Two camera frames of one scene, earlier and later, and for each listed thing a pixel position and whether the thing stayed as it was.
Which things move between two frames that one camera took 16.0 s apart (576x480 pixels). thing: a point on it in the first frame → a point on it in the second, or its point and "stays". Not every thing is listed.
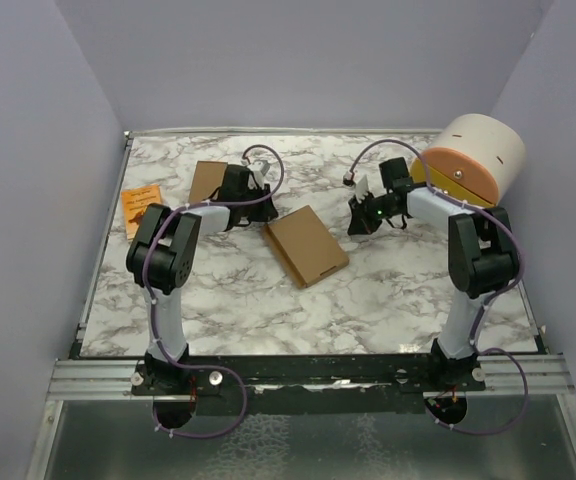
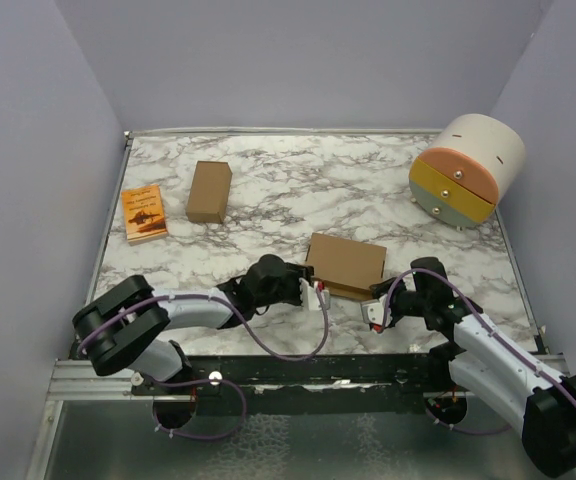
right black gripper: x=359 y=223 → x=399 y=285
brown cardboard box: x=305 y=245 → x=346 y=268
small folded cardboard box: x=208 y=177 stays
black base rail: x=307 y=383 stays
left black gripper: x=267 y=212 → x=295 y=272
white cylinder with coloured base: x=477 y=158 stays
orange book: x=136 y=202 stays
